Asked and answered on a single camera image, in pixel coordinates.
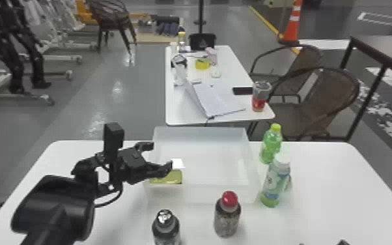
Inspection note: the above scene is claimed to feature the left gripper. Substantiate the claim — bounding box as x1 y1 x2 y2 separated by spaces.
116 141 173 186

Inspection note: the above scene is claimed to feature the yellow snack packet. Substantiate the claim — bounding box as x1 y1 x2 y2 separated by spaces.
148 158 185 186

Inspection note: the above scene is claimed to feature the clear box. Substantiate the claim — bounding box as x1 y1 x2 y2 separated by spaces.
143 126 260 206

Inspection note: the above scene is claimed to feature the white side table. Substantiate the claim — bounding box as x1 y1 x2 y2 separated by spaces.
163 44 277 138

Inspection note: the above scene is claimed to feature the dark bottle silver cap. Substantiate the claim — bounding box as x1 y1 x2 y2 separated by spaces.
151 209 182 245

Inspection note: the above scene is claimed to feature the white paper pad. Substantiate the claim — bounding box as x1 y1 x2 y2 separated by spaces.
183 79 247 120

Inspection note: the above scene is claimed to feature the white bottle black cap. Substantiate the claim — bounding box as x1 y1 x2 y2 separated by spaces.
171 53 189 87

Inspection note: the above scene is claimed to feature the dark bottle red cap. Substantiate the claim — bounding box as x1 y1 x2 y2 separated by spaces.
213 190 242 239

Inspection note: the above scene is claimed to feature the yellow tape roll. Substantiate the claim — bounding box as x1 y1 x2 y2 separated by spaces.
194 57 212 71

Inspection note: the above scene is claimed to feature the black phone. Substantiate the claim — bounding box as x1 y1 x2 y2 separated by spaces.
232 86 254 96

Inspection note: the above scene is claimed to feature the white small box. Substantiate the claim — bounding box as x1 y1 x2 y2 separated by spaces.
204 46 219 66

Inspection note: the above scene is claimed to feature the green bottle yellow cap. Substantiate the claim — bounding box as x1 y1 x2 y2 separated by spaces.
259 122 284 166

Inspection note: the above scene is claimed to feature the red clear cup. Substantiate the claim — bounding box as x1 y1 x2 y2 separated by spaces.
251 80 273 113

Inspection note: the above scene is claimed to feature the green white bottle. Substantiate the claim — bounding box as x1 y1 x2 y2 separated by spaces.
259 155 292 209

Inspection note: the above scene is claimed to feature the black bag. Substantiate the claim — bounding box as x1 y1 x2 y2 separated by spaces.
188 33 217 51

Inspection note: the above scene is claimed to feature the brown wicker chair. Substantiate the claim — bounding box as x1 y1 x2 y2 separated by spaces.
86 0 138 55
266 66 361 142
249 44 324 86

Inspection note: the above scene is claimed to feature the orange cone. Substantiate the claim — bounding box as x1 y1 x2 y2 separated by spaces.
277 0 304 46

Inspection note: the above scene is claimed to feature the dark side table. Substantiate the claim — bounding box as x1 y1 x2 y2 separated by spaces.
339 33 392 143

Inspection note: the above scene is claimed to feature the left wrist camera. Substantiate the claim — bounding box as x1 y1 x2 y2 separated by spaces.
103 122 125 164

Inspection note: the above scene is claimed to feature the black cable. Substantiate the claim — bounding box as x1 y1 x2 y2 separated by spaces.
93 182 124 209

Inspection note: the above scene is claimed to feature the black post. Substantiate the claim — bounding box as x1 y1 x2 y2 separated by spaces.
193 0 208 35

